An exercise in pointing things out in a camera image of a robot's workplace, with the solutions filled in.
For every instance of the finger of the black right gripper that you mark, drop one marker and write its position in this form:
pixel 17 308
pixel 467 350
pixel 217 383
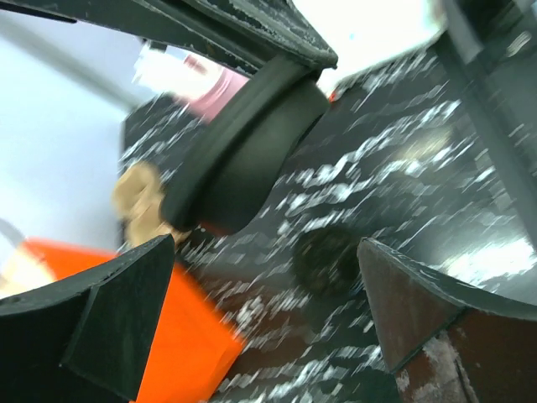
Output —
pixel 241 35
pixel 489 47

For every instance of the single black lid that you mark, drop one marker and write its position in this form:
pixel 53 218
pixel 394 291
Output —
pixel 227 175

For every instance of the pink straw holder cup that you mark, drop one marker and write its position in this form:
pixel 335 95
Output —
pixel 206 87

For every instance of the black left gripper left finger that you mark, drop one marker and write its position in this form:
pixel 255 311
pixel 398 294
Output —
pixel 86 338

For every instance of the single black cup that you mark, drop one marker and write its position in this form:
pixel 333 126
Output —
pixel 325 263

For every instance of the stack of pulp carriers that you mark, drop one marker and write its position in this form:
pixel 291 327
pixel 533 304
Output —
pixel 137 197

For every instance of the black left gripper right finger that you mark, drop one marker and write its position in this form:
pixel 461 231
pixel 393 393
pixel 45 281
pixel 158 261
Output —
pixel 445 340

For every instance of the orange paper bag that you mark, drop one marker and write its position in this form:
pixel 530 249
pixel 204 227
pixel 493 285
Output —
pixel 193 348

